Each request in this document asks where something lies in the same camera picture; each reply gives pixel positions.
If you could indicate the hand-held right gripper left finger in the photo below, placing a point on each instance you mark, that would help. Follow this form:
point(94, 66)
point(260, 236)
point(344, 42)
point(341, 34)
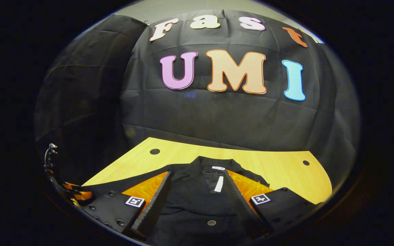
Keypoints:
point(156, 201)

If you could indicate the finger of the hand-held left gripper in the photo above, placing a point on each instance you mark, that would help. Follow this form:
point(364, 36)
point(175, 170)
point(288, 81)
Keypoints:
point(80, 195)

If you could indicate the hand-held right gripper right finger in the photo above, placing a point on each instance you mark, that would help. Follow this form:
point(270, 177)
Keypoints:
point(286, 208)

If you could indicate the black button shirt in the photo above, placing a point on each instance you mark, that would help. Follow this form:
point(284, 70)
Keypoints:
point(197, 205)

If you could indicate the black backdrop cloth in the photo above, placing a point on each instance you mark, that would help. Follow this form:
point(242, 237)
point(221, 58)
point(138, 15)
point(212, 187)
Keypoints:
point(217, 116)

